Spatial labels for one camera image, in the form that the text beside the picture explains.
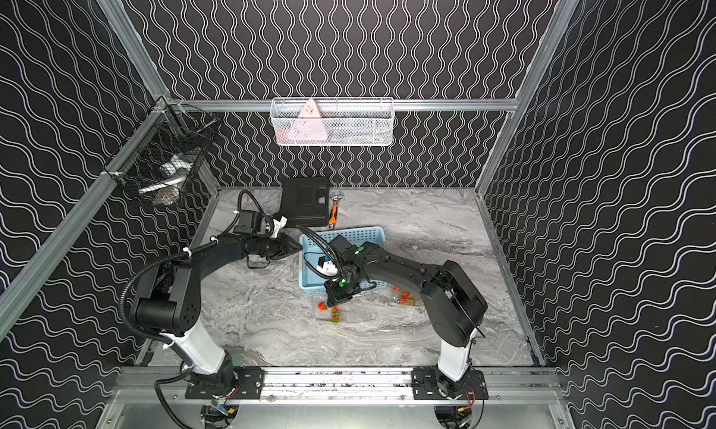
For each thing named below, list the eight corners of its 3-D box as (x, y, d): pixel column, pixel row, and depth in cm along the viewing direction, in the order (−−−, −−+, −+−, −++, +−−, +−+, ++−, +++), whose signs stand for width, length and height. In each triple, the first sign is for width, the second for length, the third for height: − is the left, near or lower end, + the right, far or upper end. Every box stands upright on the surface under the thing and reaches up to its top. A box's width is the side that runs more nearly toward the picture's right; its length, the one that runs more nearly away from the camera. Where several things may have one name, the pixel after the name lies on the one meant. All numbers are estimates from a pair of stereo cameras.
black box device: (277, 227, 109) (274, 219, 105) (288, 182, 125) (285, 173, 121) (327, 228, 109) (326, 219, 105) (331, 182, 125) (330, 173, 121)
